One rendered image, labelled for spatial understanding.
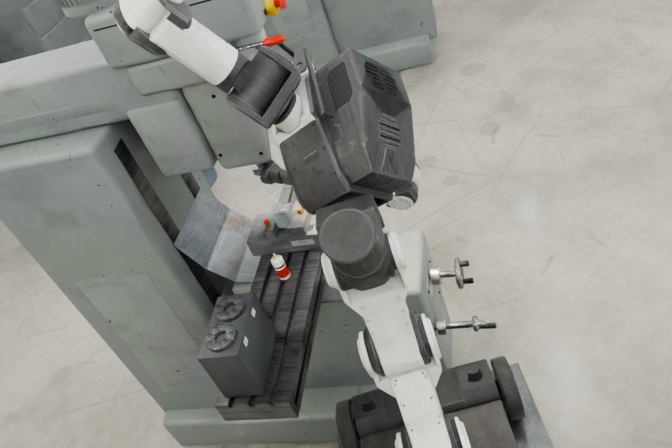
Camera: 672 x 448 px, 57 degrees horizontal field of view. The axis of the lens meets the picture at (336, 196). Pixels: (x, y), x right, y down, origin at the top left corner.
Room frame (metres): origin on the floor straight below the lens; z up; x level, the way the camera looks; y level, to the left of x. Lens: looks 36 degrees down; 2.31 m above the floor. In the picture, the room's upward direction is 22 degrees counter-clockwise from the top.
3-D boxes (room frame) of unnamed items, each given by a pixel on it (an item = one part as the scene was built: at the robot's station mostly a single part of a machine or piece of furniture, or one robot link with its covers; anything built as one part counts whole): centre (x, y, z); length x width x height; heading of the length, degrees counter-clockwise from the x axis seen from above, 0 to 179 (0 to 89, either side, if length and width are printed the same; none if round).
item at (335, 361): (1.75, 0.16, 0.43); 0.81 x 0.32 x 0.60; 69
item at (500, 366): (1.15, -0.29, 0.50); 0.20 x 0.05 x 0.20; 173
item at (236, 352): (1.25, 0.41, 1.03); 0.22 x 0.12 x 0.20; 160
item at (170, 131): (1.83, 0.36, 1.47); 0.24 x 0.19 x 0.26; 159
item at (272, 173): (1.69, 0.12, 1.23); 0.13 x 0.12 x 0.10; 134
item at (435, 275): (1.58, -0.28, 0.63); 0.16 x 0.12 x 0.12; 69
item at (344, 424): (1.21, 0.24, 0.50); 0.20 x 0.05 x 0.20; 173
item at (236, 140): (1.76, 0.19, 1.47); 0.21 x 0.19 x 0.32; 159
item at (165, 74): (1.77, 0.22, 1.68); 0.34 x 0.24 x 0.10; 69
